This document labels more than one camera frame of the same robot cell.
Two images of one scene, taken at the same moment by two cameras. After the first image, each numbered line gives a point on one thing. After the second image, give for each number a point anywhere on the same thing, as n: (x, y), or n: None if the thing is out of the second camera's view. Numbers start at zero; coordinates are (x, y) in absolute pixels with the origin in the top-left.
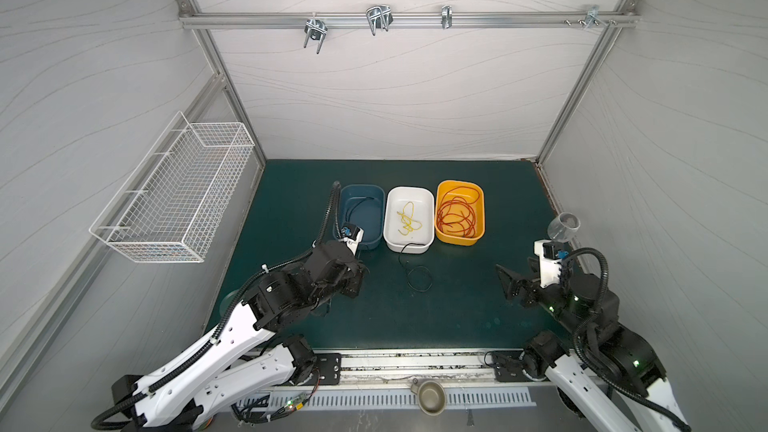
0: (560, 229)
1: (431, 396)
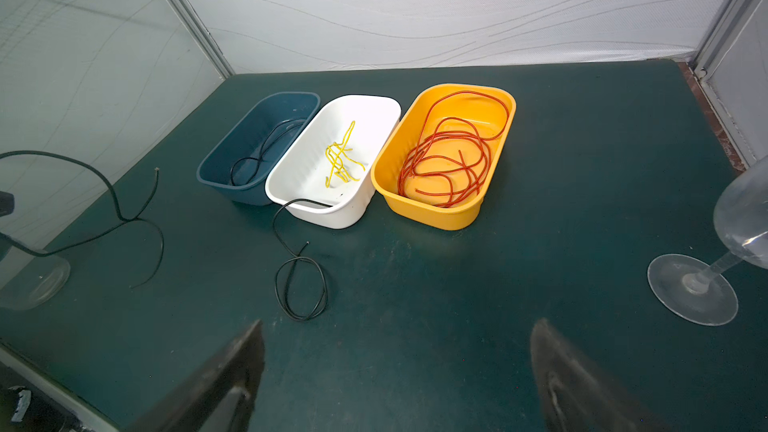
0: (740, 210)
1: None
